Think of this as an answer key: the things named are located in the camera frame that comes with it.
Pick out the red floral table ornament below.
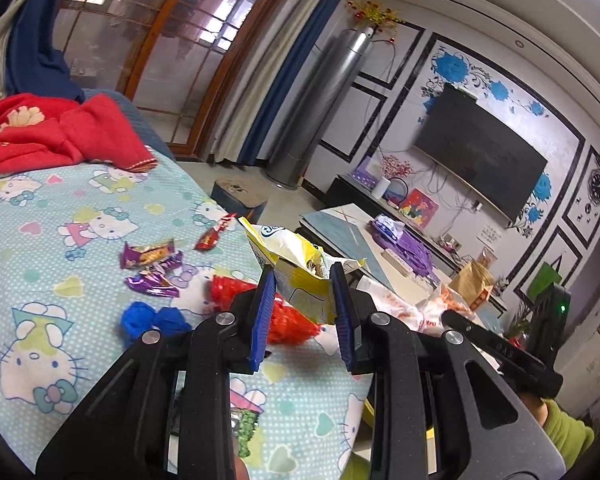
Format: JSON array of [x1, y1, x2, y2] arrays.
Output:
[[380, 154, 414, 206]]

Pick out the white and orange plastic bag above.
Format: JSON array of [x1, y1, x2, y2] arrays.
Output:
[[352, 277, 474, 337]]

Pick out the white coffee table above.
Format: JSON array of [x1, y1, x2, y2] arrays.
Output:
[[295, 203, 487, 333]]

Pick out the silver standing air conditioner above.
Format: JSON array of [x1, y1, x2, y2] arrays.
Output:
[[264, 27, 376, 191]]

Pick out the purple wrapper with orange print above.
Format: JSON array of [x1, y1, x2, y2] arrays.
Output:
[[121, 240, 176, 268]]

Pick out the purple crumpled wrapper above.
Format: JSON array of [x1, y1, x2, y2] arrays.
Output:
[[125, 252, 186, 299]]

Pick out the purple box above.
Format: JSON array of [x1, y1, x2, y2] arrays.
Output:
[[350, 156, 379, 186]]

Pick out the green potted plant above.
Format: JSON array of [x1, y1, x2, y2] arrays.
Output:
[[495, 302, 532, 343]]

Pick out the white paper wall note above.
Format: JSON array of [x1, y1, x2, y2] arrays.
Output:
[[479, 225, 504, 249]]

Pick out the wall mounted television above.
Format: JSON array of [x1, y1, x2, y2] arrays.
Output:
[[412, 82, 549, 224]]

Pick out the red mesh wrapper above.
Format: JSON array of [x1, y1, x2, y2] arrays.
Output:
[[210, 275, 323, 346]]

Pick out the purple plastic bag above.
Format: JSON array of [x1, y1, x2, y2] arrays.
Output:
[[372, 225, 439, 277]]

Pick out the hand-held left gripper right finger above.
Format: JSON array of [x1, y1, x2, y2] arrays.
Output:
[[327, 262, 567, 480]]

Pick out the cartoon cat printed bedsheet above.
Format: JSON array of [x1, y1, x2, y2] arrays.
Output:
[[0, 152, 376, 473]]

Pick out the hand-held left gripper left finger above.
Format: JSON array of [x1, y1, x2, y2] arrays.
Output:
[[35, 267, 281, 480]]

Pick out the blue plastic ball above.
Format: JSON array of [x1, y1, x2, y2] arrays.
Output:
[[152, 306, 193, 334], [121, 301, 157, 345]]

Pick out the brown paper bag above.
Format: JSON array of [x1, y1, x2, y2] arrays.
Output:
[[447, 255, 496, 314]]

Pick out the red blanket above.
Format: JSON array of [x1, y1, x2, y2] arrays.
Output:
[[0, 92, 159, 176]]

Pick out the blue and white printed bag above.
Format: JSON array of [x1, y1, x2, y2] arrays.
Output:
[[374, 213, 407, 241]]

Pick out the small red candy wrapper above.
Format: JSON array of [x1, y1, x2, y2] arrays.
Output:
[[195, 213, 237, 252]]

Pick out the red and yellow artificial flowers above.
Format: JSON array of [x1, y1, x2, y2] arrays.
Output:
[[346, 0, 407, 41]]

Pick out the dark blue curtain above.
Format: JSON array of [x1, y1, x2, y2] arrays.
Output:
[[0, 0, 87, 104], [237, 25, 328, 167]]

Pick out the white power strip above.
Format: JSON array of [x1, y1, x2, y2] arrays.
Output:
[[381, 249, 414, 277]]

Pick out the wooden framed glass door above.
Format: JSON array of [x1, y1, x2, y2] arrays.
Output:
[[55, 0, 301, 159]]

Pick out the colourful picture box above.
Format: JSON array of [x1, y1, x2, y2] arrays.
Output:
[[399, 189, 440, 226]]

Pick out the green tote bag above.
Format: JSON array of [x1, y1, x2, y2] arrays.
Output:
[[527, 261, 564, 311]]

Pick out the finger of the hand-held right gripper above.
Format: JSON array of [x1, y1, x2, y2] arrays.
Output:
[[441, 309, 529, 362]]

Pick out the blue storage box stool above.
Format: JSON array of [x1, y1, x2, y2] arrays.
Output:
[[211, 180, 269, 219]]

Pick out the yellow snack bag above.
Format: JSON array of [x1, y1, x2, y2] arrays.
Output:
[[237, 216, 368, 326]]

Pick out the beige curtain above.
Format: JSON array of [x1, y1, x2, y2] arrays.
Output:
[[207, 0, 331, 162], [0, 0, 48, 102]]

